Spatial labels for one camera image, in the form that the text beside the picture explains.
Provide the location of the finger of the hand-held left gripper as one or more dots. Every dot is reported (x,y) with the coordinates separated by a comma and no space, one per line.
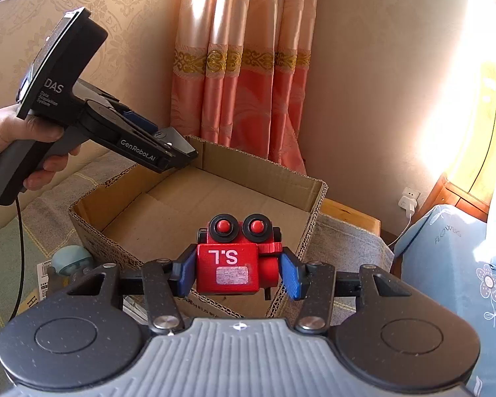
(177,142)
(142,155)

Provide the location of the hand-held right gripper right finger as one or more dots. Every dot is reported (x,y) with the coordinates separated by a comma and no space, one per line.
(291,275)

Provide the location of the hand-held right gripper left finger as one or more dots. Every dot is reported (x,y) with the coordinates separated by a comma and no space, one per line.
(186,275)

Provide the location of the cardboard box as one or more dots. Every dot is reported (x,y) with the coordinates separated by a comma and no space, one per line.
(215,198)

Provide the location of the person's left hand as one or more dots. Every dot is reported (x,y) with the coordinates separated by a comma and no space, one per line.
(8,126)

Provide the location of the wooden bedside table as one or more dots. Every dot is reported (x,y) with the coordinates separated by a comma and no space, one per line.
(353,214)

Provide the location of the pink curtain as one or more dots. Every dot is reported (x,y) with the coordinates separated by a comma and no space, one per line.
(239,70)

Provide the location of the clear packet with barcode label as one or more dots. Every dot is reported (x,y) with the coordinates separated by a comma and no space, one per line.
(45,279)

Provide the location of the wooden bed headboard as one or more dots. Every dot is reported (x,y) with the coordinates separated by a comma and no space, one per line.
(479,165)

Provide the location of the white wall socket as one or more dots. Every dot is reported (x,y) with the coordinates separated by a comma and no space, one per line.
(409,196)

